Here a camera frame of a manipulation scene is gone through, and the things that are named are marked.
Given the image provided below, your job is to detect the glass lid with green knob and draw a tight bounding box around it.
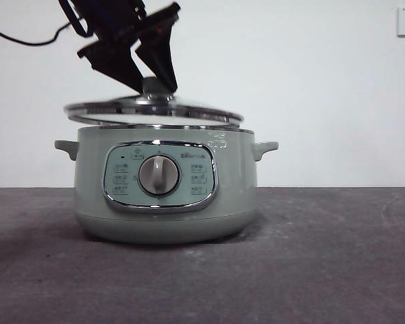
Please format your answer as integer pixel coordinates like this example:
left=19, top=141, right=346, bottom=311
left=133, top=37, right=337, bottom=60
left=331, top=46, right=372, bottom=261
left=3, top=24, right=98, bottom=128
left=63, top=77, right=245, bottom=131

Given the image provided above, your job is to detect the pale green electric pot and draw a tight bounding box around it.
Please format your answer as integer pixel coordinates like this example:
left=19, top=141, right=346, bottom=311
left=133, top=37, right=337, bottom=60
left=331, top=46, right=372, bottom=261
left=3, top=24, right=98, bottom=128
left=53, top=125, right=279, bottom=244

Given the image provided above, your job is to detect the black cable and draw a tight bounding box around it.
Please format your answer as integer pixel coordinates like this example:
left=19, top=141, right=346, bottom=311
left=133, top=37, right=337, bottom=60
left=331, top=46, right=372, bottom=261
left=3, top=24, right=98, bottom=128
left=0, top=23, right=76, bottom=47

